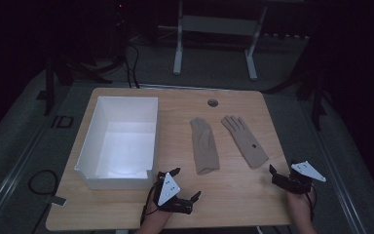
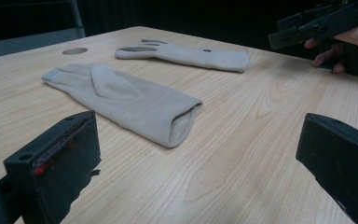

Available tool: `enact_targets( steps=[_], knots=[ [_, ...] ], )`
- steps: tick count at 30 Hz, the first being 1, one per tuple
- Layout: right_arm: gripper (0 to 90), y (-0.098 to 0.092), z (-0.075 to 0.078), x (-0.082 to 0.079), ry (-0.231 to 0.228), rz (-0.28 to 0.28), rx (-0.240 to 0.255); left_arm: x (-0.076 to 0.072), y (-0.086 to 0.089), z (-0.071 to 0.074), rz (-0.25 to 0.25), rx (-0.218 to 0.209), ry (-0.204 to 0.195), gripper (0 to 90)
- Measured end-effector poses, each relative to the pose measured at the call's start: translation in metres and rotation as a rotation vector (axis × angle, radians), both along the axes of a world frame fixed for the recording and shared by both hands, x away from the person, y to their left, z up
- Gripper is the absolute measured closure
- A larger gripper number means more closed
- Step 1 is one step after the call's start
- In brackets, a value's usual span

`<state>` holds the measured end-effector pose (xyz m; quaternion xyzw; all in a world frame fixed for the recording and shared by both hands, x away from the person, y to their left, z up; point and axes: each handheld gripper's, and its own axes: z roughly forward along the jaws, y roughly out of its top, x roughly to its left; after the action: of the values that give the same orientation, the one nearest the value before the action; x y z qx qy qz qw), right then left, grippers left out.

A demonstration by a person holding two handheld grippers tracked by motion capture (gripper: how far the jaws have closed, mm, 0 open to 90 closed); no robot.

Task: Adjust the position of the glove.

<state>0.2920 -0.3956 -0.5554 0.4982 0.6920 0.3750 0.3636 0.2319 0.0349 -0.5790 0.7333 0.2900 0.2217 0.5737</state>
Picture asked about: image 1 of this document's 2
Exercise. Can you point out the round grey table grommet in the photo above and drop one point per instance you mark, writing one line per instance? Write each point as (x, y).
(212, 103)

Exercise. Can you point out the white metal stand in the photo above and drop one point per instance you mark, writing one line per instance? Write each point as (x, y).
(214, 25)

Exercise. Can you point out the dark equipment tower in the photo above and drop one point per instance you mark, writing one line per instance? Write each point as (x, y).
(120, 32)

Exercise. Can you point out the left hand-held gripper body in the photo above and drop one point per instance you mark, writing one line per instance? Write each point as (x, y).
(168, 190)

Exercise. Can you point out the black tripod stand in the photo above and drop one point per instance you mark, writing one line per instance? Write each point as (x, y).
(318, 104)
(49, 84)

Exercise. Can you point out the beige glove with dark dot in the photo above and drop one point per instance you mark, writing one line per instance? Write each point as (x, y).
(245, 141)

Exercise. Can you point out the plain beige glove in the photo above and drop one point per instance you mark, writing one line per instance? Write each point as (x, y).
(204, 146)

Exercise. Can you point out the person's left hand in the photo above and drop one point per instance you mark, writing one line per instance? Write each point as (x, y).
(157, 219)

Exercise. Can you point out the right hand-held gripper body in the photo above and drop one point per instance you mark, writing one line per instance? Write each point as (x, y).
(297, 183)

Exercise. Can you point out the person's right hand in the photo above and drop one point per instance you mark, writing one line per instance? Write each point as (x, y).
(300, 206)

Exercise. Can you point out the white rectangular box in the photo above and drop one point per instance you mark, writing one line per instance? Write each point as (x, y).
(123, 146)

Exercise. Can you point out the grey tape piece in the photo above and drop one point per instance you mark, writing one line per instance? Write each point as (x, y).
(57, 201)

